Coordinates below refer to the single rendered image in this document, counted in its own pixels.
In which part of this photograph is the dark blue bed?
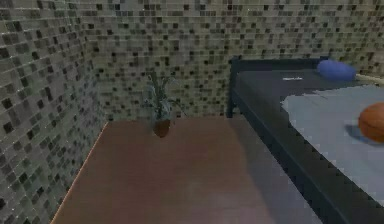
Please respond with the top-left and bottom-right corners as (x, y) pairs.
(226, 55), (384, 224)

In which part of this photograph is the blue pillow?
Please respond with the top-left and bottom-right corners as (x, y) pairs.
(316, 59), (358, 82)

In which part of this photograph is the orange basketball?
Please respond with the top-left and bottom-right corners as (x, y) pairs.
(358, 102), (384, 144)

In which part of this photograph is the green houseplant in brown pot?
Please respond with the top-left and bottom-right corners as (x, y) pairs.
(143, 71), (187, 139)

